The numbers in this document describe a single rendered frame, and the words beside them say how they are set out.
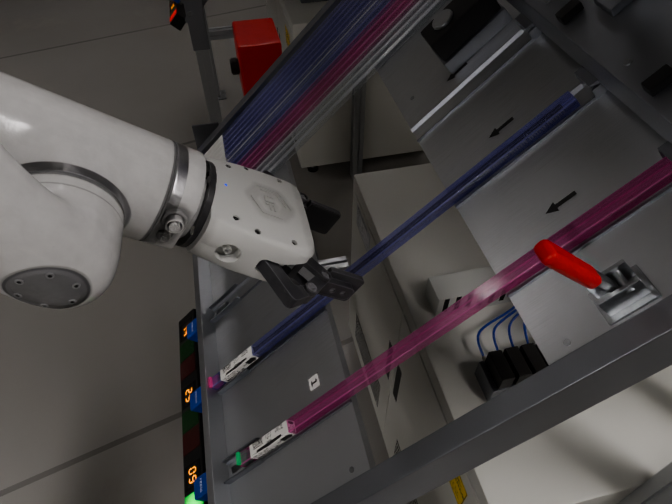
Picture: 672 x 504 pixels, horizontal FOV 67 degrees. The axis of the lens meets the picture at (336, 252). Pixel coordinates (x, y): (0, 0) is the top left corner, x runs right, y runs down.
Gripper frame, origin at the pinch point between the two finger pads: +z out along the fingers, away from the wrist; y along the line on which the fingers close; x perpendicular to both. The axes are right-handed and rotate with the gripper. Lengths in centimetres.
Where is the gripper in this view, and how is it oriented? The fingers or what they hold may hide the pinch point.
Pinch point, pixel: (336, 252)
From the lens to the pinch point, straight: 51.1
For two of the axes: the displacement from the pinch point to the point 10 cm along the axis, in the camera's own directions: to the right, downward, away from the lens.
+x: -5.8, 6.4, 5.0
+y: -2.3, -7.2, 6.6
